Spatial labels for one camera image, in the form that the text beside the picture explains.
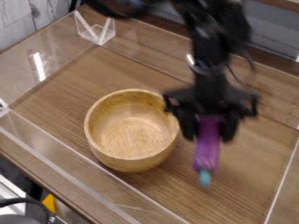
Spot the brown wooden bowl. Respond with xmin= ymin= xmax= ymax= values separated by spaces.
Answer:
xmin=84 ymin=88 xmax=180 ymax=172

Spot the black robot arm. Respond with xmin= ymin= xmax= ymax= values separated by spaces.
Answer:
xmin=87 ymin=0 xmax=259 ymax=142

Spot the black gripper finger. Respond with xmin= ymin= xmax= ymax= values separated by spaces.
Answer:
xmin=221 ymin=115 xmax=239 ymax=142
xmin=179 ymin=112 xmax=198 ymax=141

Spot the yellow black device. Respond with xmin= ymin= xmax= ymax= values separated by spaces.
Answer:
xmin=23 ymin=192 xmax=70 ymax=224

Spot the clear acrylic corner bracket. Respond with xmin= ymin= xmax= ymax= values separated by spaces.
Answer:
xmin=74 ymin=10 xmax=116 ymax=46

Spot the purple toy eggplant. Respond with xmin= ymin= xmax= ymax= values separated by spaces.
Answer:
xmin=194 ymin=115 xmax=222 ymax=187

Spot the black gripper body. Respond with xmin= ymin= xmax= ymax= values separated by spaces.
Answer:
xmin=163 ymin=66 xmax=259 ymax=117

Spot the black cable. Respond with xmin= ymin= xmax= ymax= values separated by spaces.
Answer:
xmin=0 ymin=198 xmax=52 ymax=224

